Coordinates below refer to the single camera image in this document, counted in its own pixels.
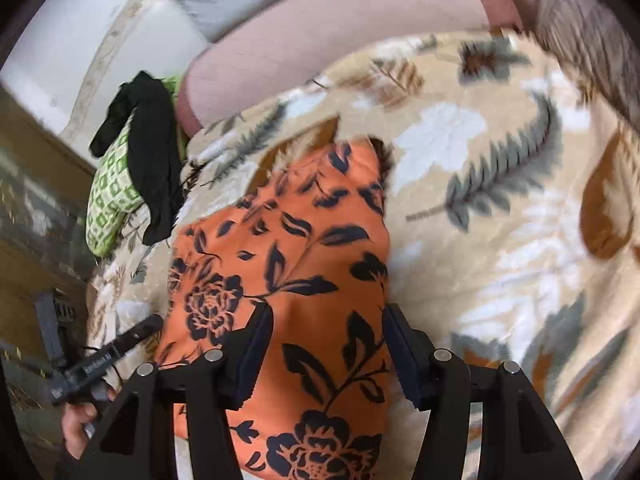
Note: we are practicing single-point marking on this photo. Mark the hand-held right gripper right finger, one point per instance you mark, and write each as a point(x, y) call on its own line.
point(401, 355)

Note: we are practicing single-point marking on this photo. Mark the orange floral cloth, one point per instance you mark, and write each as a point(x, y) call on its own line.
point(300, 270)

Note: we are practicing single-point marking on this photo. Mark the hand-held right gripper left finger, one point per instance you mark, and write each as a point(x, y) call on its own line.
point(250, 355)

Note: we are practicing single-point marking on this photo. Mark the beige leaf printed blanket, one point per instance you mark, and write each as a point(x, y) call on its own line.
point(500, 235)

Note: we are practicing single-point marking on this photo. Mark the pink pillow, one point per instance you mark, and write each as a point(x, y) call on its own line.
point(325, 45)

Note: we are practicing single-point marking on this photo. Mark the grey furry blanket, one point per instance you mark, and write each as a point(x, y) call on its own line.
point(585, 25)

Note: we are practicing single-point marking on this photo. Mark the wooden glass door cabinet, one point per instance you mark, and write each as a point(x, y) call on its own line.
point(30, 200)

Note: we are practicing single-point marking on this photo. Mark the black cloth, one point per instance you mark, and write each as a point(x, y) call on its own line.
point(150, 160)

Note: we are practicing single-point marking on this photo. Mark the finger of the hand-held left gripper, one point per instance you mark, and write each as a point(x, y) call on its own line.
point(140, 332)
point(50, 330)

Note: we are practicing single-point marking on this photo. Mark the person's left hand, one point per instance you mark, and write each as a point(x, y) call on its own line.
point(77, 427)

